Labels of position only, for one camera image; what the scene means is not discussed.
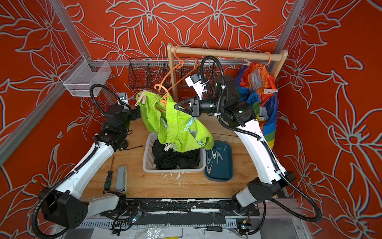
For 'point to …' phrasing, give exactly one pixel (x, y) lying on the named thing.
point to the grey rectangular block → (122, 179)
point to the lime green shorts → (182, 132)
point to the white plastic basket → (148, 165)
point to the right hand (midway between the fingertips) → (177, 104)
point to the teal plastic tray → (219, 162)
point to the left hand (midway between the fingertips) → (125, 102)
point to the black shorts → (164, 160)
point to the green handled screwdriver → (108, 179)
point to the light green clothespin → (219, 154)
